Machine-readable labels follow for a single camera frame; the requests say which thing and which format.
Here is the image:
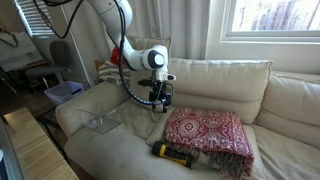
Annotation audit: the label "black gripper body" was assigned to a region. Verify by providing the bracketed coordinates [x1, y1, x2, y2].
[148, 81, 173, 106]

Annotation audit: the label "maroon patterned fleece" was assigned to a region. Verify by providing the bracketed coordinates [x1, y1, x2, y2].
[163, 106, 256, 180]

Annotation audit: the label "beige sofa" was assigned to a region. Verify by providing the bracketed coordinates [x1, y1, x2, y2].
[54, 58, 320, 180]

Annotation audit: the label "yellow black flashlight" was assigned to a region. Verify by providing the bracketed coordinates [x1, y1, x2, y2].
[151, 141, 195, 169]

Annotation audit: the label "striped grey cloth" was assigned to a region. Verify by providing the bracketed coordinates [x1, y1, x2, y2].
[95, 59, 133, 88]

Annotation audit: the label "clear acrylic box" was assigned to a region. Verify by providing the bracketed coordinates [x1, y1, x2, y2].
[78, 101, 123, 135]

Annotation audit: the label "red hat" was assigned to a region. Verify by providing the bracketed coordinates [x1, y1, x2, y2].
[109, 46, 128, 66]

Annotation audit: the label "white curtain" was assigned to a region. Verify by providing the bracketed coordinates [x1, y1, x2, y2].
[63, 0, 212, 84]

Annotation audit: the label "blue plastic bin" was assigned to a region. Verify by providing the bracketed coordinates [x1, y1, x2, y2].
[44, 80, 86, 106]

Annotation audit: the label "dark patterned rug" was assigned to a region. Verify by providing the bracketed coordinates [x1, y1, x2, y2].
[34, 108, 63, 131]

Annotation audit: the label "grey office chair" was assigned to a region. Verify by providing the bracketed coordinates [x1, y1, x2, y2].
[24, 39, 80, 95]

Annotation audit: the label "light wooden table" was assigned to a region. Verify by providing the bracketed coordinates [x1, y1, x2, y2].
[3, 107, 80, 180]

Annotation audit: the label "white framed window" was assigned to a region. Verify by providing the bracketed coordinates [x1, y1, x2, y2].
[219, 0, 320, 44]

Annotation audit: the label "white paper bag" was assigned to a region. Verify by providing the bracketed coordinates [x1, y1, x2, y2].
[0, 31, 45, 73]

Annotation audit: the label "white window blinds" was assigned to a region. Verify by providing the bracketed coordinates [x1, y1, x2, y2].
[13, 0, 64, 38]

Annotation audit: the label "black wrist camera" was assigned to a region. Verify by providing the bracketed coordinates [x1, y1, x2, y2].
[137, 78, 158, 88]

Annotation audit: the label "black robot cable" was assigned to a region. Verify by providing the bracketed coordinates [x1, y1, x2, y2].
[33, 0, 168, 108]

